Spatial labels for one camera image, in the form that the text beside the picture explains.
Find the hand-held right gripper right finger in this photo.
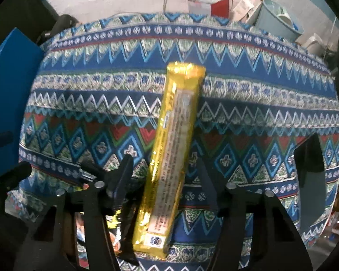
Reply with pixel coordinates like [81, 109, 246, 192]
[197, 157, 314, 271]

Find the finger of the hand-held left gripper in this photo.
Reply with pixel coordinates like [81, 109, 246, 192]
[78, 161, 99, 182]
[0, 160, 33, 196]

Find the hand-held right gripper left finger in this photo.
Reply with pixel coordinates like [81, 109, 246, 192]
[17, 154, 134, 271]

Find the orange-red snack packet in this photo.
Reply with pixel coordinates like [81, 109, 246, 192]
[109, 229, 122, 254]

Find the long yellow snack packet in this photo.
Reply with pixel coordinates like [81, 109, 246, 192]
[132, 61, 207, 259]

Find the cardboard box with blue flap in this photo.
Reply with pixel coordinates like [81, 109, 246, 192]
[0, 27, 46, 192]

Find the small yellow snack packet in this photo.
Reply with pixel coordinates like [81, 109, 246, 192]
[105, 210, 122, 230]

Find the patterned blue tablecloth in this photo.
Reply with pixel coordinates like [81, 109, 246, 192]
[18, 12, 339, 271]

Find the white plastic object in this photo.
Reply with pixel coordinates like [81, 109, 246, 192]
[295, 32, 330, 55]

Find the teal plastic bin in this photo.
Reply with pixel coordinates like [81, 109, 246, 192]
[254, 0, 305, 43]

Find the red and white cardboard box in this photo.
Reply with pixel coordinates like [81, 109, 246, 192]
[187, 0, 233, 19]

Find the brown paper bag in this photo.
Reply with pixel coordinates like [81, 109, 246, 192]
[231, 0, 269, 23]

